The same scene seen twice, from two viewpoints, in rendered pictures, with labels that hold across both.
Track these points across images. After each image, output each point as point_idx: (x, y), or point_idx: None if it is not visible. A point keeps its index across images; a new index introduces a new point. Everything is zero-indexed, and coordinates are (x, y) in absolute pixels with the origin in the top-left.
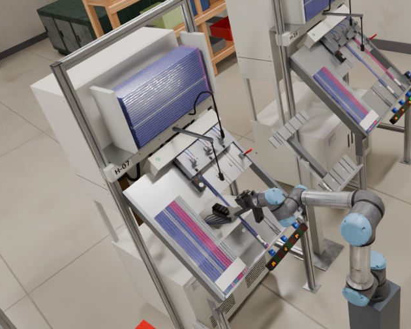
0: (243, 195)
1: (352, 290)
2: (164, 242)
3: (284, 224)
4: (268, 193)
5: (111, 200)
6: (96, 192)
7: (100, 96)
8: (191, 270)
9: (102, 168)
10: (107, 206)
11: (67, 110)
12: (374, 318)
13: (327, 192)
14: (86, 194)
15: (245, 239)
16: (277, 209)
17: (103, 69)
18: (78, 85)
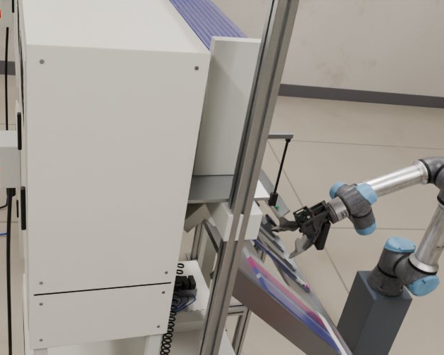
0: (315, 213)
1: (432, 276)
2: (284, 329)
3: (372, 229)
4: (366, 191)
5: (162, 306)
6: (101, 314)
7: (244, 55)
8: (321, 353)
9: (250, 212)
10: (119, 337)
11: (187, 93)
12: (399, 313)
13: (389, 174)
14: (32, 344)
15: (297, 287)
16: (371, 210)
17: (165, 10)
18: (189, 35)
